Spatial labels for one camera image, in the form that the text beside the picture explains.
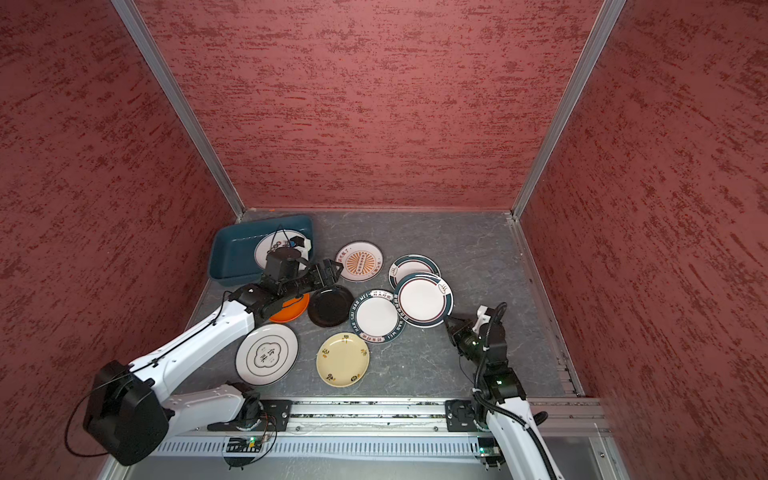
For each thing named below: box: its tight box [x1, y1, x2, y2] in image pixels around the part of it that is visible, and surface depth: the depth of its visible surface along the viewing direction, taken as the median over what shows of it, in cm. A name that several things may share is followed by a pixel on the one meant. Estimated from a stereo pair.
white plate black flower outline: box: [235, 323, 299, 386], surface depth 85 cm
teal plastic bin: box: [209, 215, 314, 285], surface depth 108 cm
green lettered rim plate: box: [349, 289, 407, 344], surface depth 92 cm
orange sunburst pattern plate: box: [335, 240, 384, 283], surface depth 108 cm
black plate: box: [308, 285, 354, 327], surface depth 94 cm
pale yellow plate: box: [316, 332, 370, 388], surface depth 85 cm
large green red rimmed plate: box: [396, 272, 455, 329], surface depth 89 cm
